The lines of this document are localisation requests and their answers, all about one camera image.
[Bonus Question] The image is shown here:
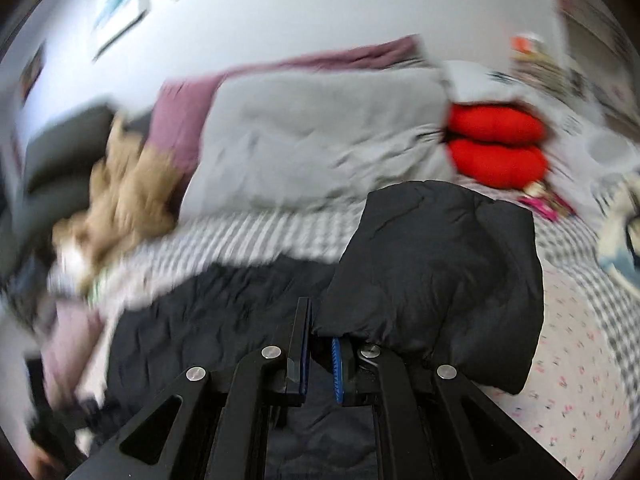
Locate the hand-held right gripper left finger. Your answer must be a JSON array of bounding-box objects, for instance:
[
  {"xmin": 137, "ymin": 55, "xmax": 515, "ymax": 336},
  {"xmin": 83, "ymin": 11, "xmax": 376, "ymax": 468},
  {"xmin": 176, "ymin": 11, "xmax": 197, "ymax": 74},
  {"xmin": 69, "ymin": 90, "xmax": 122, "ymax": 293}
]
[{"xmin": 65, "ymin": 297, "xmax": 313, "ymax": 480}]

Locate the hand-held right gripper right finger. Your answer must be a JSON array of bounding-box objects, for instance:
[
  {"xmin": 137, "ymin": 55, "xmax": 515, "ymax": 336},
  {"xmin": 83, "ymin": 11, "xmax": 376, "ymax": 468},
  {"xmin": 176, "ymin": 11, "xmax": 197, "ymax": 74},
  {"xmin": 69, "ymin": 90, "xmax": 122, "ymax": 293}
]
[{"xmin": 330, "ymin": 336, "xmax": 571, "ymax": 480}]

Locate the black quilted jacket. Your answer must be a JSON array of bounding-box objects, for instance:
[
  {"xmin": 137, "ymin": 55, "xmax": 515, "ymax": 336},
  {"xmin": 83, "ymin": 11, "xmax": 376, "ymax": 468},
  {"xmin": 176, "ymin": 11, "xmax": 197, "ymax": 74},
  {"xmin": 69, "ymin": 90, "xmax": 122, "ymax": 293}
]
[{"xmin": 102, "ymin": 179, "xmax": 546, "ymax": 480}]

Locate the grey checked bed sheet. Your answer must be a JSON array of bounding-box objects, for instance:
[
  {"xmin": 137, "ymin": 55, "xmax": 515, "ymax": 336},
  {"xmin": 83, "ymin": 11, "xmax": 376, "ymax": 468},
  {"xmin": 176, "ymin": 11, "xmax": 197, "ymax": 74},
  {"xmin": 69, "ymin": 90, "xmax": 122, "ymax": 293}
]
[{"xmin": 50, "ymin": 207, "xmax": 640, "ymax": 391}]

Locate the pink floral blanket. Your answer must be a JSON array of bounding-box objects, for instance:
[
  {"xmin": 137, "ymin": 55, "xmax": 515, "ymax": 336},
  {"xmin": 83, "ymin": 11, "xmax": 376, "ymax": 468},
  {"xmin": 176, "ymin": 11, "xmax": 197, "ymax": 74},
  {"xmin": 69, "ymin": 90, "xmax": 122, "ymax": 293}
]
[{"xmin": 40, "ymin": 300, "xmax": 108, "ymax": 401}]

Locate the pink packet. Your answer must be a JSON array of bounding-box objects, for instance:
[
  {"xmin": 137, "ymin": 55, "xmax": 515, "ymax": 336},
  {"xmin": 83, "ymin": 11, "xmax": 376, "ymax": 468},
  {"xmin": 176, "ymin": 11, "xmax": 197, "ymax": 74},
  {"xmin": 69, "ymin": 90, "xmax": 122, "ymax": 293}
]
[{"xmin": 517, "ymin": 182, "xmax": 573, "ymax": 223}]

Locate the mauve pink pillow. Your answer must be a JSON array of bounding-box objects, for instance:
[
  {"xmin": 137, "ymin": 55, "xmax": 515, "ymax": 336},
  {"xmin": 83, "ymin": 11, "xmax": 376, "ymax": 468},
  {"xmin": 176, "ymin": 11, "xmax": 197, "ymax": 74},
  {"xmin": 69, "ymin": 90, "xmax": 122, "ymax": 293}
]
[{"xmin": 150, "ymin": 35, "xmax": 426, "ymax": 181}]

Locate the white tote bag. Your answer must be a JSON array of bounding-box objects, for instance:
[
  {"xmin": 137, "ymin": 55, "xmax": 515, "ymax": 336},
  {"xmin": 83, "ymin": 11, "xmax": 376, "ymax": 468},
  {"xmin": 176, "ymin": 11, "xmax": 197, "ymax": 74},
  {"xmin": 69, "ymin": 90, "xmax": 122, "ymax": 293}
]
[{"xmin": 595, "ymin": 172, "xmax": 640, "ymax": 278}]

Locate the white printed pillow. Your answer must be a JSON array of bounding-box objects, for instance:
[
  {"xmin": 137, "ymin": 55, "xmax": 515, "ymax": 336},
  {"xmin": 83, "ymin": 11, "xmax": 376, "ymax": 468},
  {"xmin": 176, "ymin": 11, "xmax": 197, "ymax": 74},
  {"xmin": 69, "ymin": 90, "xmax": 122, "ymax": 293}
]
[{"xmin": 440, "ymin": 60, "xmax": 536, "ymax": 111}]

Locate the white pillow with grey dots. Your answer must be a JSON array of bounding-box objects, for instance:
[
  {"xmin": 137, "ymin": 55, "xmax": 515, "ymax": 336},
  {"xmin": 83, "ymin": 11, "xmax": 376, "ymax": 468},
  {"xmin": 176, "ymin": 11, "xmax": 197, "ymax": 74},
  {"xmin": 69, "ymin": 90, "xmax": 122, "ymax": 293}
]
[{"xmin": 535, "ymin": 105, "xmax": 640, "ymax": 201}]

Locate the stack of books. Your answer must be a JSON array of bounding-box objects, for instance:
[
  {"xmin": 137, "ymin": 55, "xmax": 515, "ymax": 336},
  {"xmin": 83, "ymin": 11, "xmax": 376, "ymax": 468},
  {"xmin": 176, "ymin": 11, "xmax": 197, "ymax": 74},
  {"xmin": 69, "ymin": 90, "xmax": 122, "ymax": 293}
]
[{"xmin": 510, "ymin": 32, "xmax": 591, "ymax": 96}]

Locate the bookshelf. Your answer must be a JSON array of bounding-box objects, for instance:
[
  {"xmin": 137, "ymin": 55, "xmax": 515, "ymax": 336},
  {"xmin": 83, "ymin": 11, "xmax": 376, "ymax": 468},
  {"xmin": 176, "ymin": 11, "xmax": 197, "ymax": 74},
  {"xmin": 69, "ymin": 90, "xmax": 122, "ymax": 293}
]
[{"xmin": 550, "ymin": 0, "xmax": 640, "ymax": 121}]

